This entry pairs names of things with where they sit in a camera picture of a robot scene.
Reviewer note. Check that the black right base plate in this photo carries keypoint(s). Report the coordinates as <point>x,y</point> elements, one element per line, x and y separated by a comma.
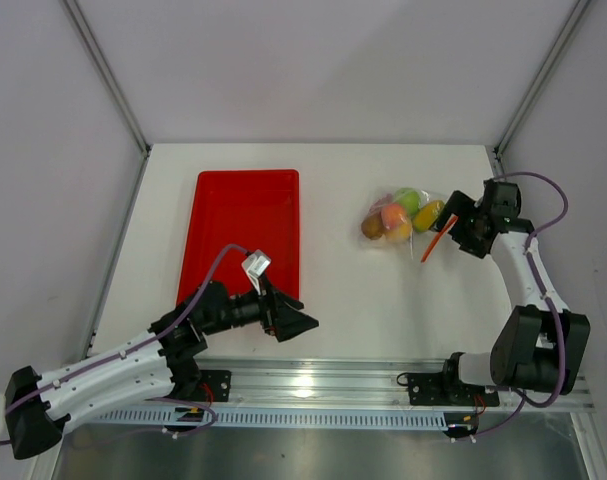
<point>436,389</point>

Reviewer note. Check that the orange yellow fruit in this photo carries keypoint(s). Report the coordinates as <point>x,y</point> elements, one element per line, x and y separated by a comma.
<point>399,234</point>

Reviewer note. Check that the left aluminium frame post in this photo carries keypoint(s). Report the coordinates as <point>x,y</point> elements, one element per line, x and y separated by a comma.
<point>101,64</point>

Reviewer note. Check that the aluminium frame post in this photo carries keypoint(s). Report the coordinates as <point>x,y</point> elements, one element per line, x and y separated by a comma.
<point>544,73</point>
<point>101,64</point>

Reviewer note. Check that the brown kiwi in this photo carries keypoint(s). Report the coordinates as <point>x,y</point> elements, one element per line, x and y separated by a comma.
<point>372,226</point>

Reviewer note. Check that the red plastic tray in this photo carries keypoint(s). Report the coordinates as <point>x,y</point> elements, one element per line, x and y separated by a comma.
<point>255,209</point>

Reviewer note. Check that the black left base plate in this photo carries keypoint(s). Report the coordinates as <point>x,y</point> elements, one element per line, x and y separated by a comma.
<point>213,386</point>

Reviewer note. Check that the pink peach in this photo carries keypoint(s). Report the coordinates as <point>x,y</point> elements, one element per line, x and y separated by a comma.
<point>392,215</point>

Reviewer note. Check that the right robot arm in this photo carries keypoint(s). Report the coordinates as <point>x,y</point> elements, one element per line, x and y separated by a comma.
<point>539,351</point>

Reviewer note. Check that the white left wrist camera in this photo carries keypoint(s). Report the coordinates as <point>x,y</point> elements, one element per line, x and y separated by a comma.
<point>254,266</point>

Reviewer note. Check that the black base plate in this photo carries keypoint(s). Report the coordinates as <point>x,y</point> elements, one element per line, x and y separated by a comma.
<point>436,389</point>
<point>213,386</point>

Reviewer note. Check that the green apple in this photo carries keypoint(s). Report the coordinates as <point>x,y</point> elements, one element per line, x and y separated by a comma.
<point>409,199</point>

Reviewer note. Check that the right aluminium frame post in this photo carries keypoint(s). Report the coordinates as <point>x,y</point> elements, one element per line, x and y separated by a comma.
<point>544,73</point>

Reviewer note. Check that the white slotted cable duct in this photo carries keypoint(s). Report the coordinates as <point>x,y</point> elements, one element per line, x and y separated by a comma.
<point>176,416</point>

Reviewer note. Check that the red grape bunch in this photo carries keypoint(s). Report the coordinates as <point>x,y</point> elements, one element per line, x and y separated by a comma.
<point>379,204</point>

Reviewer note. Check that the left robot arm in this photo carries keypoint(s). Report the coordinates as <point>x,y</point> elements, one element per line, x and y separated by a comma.
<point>158,363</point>

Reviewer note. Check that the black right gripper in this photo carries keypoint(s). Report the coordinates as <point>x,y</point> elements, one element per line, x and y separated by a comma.
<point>461,205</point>

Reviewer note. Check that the aluminium front rail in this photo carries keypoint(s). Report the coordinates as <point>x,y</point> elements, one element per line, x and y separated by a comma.
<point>316,384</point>

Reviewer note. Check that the yellow green mango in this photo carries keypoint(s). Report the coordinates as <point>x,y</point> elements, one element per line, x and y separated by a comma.
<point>427,215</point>

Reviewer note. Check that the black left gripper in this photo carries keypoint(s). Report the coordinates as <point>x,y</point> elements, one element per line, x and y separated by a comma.
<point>284,320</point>

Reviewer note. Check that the clear zip top bag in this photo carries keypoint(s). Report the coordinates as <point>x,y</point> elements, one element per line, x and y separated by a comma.
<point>421,245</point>

